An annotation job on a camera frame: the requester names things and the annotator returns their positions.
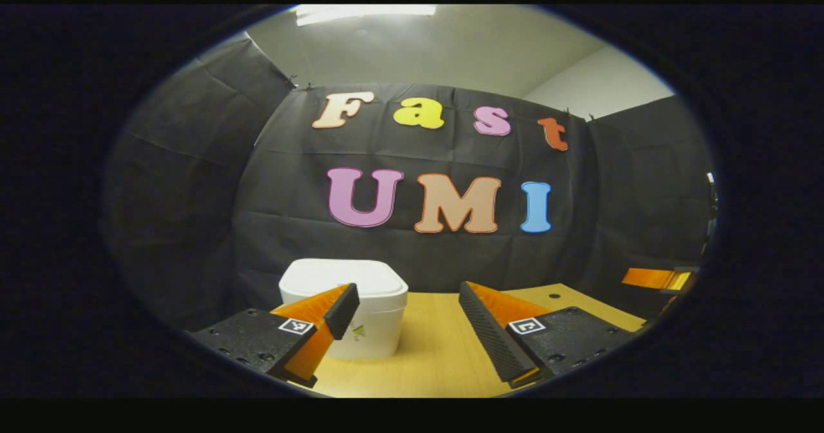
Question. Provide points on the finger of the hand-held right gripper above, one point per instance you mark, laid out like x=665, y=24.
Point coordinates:
x=650, y=278

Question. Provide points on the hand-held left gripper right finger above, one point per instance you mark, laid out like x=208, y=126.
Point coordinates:
x=492, y=336

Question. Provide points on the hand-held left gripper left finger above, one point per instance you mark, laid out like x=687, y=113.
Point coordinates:
x=342, y=311

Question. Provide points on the white desktop garbage bin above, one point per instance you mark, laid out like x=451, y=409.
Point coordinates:
x=380, y=285

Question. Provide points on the wooden desktop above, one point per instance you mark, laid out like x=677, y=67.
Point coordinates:
x=438, y=356

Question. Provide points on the black backdrop cloth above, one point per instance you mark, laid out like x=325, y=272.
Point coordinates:
x=225, y=195

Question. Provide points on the ceiling light panel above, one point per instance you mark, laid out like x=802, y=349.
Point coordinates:
x=360, y=12

